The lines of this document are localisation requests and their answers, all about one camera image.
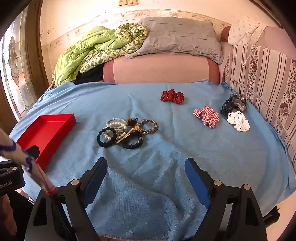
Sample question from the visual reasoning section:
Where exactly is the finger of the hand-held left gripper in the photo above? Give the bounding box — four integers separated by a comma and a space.
24, 146, 40, 160

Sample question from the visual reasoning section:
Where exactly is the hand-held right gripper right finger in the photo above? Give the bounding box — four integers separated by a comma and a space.
184, 158, 269, 241

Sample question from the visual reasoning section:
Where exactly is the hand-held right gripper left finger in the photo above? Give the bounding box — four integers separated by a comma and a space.
25, 157, 108, 241

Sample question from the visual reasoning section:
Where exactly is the red tray box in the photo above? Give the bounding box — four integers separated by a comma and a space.
16, 113, 77, 171

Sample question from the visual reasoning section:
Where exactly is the black hair tie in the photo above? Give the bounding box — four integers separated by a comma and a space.
97, 128, 117, 147

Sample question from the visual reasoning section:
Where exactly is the large bead pearl bracelet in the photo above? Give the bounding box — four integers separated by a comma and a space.
103, 129, 116, 142

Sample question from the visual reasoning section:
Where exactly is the dark spiral hair tie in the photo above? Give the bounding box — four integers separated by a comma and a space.
122, 137, 144, 150

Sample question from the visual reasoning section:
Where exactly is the gold charm bracelet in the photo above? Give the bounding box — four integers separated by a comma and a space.
115, 127, 137, 144

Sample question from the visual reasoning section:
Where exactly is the small bead pearl bracelet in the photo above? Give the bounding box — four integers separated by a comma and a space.
106, 118, 128, 131

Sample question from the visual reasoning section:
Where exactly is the brown beaded bracelet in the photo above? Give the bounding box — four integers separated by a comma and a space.
138, 119, 159, 135

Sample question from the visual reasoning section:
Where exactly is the person's left hand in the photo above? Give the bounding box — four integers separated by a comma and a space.
0, 197, 18, 235

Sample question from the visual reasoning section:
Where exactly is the light blue blanket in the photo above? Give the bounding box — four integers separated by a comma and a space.
9, 82, 296, 239

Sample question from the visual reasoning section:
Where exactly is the white dotted scrunchie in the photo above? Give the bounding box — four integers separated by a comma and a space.
227, 111, 250, 132

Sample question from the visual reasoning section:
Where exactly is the navy dotted scrunchie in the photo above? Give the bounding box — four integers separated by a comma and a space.
220, 97, 238, 115

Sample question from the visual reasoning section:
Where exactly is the stained glass window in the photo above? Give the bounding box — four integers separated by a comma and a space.
0, 9, 37, 121

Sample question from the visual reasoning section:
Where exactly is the grey floral scrunchie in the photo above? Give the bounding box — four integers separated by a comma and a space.
231, 93, 247, 111

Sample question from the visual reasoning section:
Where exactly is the black cloth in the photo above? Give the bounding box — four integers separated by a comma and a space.
74, 62, 104, 85

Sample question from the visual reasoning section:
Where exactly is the green comforter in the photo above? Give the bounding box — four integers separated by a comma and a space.
53, 23, 148, 85

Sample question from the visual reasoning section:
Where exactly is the pink sofa bolster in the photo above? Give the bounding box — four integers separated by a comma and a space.
103, 56, 220, 84

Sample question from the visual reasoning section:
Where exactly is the striped floral sofa cover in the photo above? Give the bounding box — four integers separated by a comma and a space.
223, 43, 296, 172

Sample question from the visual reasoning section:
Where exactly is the grey quilted pillow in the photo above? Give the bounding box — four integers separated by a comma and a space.
125, 17, 223, 64

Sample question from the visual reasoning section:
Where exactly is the pink cushion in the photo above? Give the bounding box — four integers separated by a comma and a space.
220, 26, 232, 42

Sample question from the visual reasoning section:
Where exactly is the white patterned pillow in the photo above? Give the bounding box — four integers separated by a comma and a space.
228, 19, 266, 45

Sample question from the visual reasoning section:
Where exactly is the pink sofa backrest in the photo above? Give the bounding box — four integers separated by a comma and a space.
255, 26, 296, 57

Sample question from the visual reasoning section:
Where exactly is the brown wooden window frame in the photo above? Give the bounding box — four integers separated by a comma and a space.
24, 0, 50, 88

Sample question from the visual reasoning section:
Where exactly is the wall light switch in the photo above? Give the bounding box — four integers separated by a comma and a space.
118, 0, 139, 7

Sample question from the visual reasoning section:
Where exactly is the dark wooden frame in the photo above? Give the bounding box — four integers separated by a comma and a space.
250, 0, 286, 27

